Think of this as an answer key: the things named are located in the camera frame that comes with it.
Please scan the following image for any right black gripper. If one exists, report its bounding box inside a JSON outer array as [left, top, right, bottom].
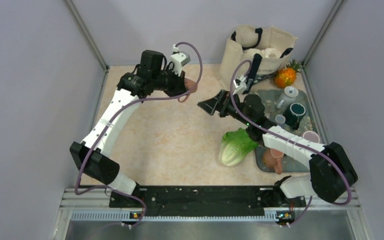
[[198, 89, 253, 127]]

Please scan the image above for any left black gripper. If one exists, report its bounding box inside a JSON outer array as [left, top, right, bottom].
[[151, 64, 188, 99]]

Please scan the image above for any pink mug small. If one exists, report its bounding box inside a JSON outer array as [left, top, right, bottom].
[[184, 78, 197, 94]]

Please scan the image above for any grey blue mug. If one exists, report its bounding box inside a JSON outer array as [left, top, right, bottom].
[[274, 114, 286, 128]]

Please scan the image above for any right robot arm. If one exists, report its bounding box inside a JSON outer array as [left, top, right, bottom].
[[197, 89, 358, 206]]

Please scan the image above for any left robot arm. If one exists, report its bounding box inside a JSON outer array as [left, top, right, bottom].
[[69, 47, 191, 207]]

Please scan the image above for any white grey mug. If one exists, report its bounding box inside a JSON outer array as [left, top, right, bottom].
[[276, 86, 299, 110]]

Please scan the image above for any pink mug large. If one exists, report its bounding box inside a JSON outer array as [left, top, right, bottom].
[[262, 148, 284, 175]]

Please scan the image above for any dark teal mug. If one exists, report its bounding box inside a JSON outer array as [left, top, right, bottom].
[[283, 102, 307, 130]]

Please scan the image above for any toy lettuce head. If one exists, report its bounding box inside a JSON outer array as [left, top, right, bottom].
[[218, 128, 259, 167]]

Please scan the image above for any toy pineapple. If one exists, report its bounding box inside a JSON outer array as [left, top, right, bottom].
[[274, 59, 303, 89]]

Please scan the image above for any beige canvas tote bag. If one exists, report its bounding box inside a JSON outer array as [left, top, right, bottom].
[[218, 25, 298, 94]]

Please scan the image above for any floral grey tray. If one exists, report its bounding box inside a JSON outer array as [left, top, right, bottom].
[[253, 89, 319, 173]]

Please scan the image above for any mauve cup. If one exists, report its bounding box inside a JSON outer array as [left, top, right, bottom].
[[301, 130, 321, 143]]

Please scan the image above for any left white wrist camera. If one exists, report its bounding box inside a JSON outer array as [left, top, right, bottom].
[[170, 45, 191, 76]]

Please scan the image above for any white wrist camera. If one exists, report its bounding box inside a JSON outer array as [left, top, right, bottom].
[[233, 75, 247, 95], [170, 45, 191, 76]]

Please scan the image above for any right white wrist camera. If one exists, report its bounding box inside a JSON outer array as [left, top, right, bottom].
[[233, 75, 247, 95]]

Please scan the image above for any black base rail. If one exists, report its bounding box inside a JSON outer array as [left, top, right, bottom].
[[109, 185, 306, 217]]

